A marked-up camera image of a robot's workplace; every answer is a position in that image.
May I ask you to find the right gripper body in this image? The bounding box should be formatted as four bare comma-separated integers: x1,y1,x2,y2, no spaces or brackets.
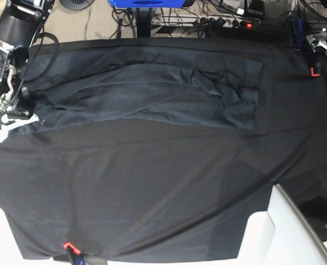
0,91,33,118

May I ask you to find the dark grey T-shirt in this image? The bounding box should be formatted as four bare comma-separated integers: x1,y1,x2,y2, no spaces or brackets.
16,46,263,135

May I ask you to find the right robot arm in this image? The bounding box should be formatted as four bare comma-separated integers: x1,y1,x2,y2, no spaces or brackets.
0,1,60,142

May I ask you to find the red black clamp right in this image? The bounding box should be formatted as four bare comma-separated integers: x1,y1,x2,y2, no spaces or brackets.
310,62,321,77

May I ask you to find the white chair left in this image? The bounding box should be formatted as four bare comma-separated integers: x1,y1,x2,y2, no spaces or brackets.
0,208,25,264

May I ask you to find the white chair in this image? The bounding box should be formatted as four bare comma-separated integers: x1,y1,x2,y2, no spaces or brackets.
237,184,327,265
0,208,25,264

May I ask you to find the grey round floor base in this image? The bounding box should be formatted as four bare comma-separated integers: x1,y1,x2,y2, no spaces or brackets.
59,0,94,11

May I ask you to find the white power strip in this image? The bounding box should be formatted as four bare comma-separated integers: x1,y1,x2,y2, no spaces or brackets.
151,13,261,29

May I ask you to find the black table cloth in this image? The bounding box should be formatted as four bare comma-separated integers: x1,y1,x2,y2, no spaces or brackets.
0,38,327,263

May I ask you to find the red blue clamp bottom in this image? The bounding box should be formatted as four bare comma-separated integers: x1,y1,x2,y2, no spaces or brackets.
63,242,87,265

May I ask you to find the blue plastic box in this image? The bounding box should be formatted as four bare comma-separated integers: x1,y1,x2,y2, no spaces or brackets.
109,0,191,8

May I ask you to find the black table leg stand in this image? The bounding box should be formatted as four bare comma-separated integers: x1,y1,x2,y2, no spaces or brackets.
132,8,157,38

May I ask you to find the white chair right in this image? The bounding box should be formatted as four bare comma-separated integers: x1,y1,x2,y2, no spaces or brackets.
237,184,327,265

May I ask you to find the blue clamp handle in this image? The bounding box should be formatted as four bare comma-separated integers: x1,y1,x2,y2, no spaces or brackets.
291,18,304,50

